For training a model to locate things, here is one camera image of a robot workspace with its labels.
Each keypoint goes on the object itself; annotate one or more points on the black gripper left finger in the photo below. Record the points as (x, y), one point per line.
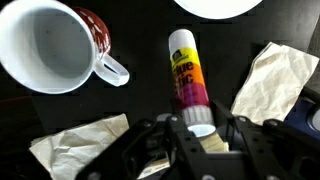
(186, 152)

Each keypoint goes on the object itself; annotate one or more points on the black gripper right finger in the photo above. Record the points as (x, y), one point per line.
(253, 143)

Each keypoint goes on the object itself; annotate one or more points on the multicoloured glue stick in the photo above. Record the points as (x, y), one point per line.
(189, 84)

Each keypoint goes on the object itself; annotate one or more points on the crumpled beige paper middle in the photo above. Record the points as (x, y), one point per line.
(274, 82)

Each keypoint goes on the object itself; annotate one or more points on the crumpled beige paper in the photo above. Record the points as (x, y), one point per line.
(274, 82)
(65, 153)

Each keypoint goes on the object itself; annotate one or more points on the crumpled beige paper front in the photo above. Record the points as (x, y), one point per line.
(65, 153)

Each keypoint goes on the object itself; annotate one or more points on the white plate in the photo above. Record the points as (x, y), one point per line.
(217, 9)

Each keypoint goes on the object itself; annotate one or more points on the red and white mug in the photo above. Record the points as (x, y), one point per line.
(52, 48)

